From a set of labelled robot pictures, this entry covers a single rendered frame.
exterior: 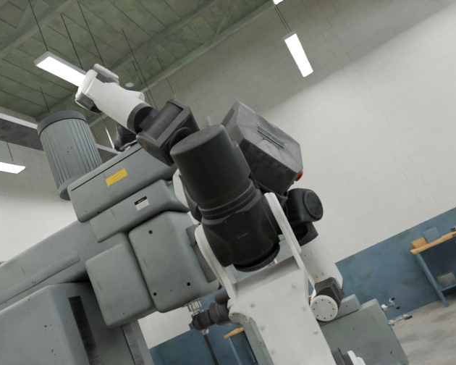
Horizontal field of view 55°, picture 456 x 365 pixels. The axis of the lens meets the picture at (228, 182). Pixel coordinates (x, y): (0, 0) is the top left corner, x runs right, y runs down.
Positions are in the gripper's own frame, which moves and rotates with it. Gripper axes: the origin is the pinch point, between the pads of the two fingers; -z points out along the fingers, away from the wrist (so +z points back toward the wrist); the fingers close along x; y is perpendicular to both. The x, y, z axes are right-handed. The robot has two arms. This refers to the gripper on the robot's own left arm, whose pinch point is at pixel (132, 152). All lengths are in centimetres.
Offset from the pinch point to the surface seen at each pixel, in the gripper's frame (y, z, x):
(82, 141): 15.3, 0.6, -15.2
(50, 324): -38, -32, -46
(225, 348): 236, -647, 193
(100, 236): -22.4, -16.1, -21.6
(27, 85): 655, -262, 9
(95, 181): -8.7, -2.1, -17.2
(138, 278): -41.5, -22.6, -14.8
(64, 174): 5.8, -6.1, -25.5
